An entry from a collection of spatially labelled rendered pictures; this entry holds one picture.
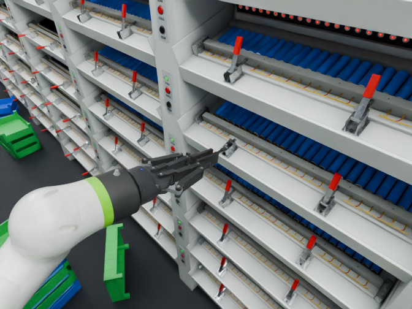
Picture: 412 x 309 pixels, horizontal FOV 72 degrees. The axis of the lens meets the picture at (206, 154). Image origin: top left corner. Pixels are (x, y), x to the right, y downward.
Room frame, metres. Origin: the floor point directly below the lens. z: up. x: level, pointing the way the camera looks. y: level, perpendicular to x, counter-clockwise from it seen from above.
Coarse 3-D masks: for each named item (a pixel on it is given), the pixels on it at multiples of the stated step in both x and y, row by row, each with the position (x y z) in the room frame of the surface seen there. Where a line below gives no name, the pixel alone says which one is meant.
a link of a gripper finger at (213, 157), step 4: (216, 152) 0.54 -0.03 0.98; (204, 156) 0.52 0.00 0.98; (208, 156) 0.52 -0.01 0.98; (212, 156) 0.53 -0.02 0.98; (216, 156) 0.54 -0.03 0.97; (196, 160) 0.50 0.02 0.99; (200, 160) 0.50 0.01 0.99; (204, 160) 0.51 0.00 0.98; (212, 160) 0.53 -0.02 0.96; (216, 160) 0.54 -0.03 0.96; (212, 164) 0.53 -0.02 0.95
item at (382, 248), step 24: (216, 96) 0.78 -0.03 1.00; (192, 120) 0.71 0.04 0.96; (192, 144) 0.67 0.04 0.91; (216, 144) 0.62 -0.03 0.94; (240, 144) 0.60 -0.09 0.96; (240, 168) 0.53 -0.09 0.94; (264, 168) 0.52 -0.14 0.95; (288, 168) 0.51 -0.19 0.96; (264, 192) 0.49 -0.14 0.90; (288, 192) 0.45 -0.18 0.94; (312, 192) 0.44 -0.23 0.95; (336, 192) 0.43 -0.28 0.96; (312, 216) 0.39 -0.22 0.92; (336, 216) 0.37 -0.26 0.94; (360, 216) 0.37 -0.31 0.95; (384, 216) 0.36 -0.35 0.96; (360, 240) 0.32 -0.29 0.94; (384, 240) 0.32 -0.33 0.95; (384, 264) 0.29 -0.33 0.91; (408, 264) 0.27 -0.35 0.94
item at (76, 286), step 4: (76, 280) 0.70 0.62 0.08; (76, 284) 0.69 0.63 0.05; (80, 284) 0.71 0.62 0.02; (72, 288) 0.67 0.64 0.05; (76, 288) 0.69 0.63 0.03; (68, 292) 0.65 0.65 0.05; (72, 292) 0.67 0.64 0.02; (64, 296) 0.64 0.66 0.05; (68, 296) 0.65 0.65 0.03; (60, 300) 0.62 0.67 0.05; (64, 300) 0.63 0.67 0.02; (56, 304) 0.60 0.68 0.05; (60, 304) 0.61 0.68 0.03; (64, 304) 0.62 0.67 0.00; (52, 308) 0.58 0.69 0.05; (56, 308) 0.59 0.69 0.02; (60, 308) 0.60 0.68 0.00
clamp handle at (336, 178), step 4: (336, 172) 0.41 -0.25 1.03; (336, 176) 0.40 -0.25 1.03; (340, 176) 0.40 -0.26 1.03; (332, 180) 0.40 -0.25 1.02; (336, 180) 0.40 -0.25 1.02; (332, 184) 0.40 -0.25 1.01; (336, 184) 0.40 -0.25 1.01; (332, 188) 0.40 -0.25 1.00; (328, 192) 0.40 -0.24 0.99; (332, 192) 0.39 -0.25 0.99; (328, 196) 0.39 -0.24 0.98; (324, 200) 0.39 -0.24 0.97; (328, 200) 0.39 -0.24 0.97
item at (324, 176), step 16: (224, 128) 0.65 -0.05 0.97; (256, 144) 0.57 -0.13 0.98; (272, 144) 0.56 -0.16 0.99; (288, 160) 0.51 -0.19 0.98; (304, 160) 0.50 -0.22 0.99; (320, 176) 0.45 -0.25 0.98; (352, 192) 0.40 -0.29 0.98; (368, 192) 0.40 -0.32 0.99; (384, 208) 0.36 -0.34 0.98; (400, 208) 0.36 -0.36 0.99
